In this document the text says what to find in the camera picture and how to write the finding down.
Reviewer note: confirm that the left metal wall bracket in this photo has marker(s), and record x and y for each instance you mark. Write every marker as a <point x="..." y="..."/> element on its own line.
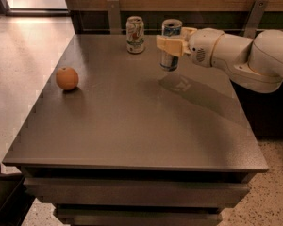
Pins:
<point x="114" y="17"/>

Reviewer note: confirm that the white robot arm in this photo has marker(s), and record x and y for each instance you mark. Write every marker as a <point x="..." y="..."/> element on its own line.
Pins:
<point x="255" y="64"/>

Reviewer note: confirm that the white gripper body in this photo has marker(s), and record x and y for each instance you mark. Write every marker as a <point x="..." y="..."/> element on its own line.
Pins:
<point x="202" y="46"/>

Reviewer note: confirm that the white green 7up can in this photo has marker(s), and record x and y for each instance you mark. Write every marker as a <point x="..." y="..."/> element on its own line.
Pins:
<point x="135" y="35"/>

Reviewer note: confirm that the grey drawer cabinet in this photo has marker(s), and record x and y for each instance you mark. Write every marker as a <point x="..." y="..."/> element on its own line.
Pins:
<point x="134" y="145"/>

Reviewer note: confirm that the metal wall bracket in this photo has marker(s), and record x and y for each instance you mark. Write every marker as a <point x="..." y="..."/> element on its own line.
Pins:
<point x="114" y="17"/>
<point x="254" y="17"/>

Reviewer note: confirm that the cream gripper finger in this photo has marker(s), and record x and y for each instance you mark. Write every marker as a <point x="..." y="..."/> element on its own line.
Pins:
<point x="187" y="32"/>
<point x="175" y="47"/>

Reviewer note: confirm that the orange fruit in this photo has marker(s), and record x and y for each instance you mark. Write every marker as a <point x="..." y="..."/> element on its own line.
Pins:
<point x="67" y="78"/>

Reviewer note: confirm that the blue silver redbull can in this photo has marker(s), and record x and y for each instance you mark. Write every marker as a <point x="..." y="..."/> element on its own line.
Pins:
<point x="170" y="28"/>

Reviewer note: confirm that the right metal wall bracket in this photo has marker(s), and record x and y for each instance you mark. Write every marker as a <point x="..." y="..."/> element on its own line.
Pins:
<point x="254" y="17"/>

